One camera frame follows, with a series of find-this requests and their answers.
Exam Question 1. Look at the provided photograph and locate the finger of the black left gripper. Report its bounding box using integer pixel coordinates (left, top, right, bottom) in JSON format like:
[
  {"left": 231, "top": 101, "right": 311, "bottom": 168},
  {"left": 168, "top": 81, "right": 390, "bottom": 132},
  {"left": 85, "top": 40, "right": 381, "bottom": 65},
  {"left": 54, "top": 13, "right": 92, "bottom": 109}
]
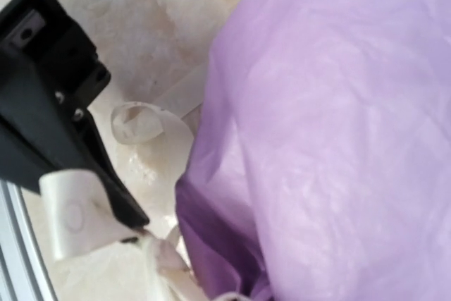
[{"left": 80, "top": 109, "right": 149, "bottom": 227}]

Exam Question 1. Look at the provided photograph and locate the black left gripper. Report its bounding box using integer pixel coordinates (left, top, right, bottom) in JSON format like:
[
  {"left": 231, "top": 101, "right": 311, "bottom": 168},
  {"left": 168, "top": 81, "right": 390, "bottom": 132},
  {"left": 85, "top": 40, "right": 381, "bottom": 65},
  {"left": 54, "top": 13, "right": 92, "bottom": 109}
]
[{"left": 1, "top": 0, "right": 111, "bottom": 192}]

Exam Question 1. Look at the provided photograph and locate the cream printed ribbon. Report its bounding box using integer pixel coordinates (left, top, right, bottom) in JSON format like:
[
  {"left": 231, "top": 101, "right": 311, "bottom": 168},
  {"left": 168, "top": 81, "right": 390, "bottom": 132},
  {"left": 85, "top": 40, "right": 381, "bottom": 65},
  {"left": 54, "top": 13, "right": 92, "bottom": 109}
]
[{"left": 39, "top": 64, "right": 208, "bottom": 300}]

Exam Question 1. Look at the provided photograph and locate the purple wrapping paper sheet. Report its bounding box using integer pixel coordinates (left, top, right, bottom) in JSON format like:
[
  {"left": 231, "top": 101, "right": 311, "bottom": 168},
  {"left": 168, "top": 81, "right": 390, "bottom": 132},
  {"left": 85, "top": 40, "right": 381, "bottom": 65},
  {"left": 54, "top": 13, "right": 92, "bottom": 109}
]
[{"left": 176, "top": 0, "right": 450, "bottom": 300}]

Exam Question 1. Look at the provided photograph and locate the front aluminium rail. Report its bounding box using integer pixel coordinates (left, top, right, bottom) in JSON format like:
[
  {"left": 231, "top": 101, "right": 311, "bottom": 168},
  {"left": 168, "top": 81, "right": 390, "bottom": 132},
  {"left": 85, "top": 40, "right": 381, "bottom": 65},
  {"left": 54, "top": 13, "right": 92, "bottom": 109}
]
[{"left": 0, "top": 180, "right": 57, "bottom": 301}]

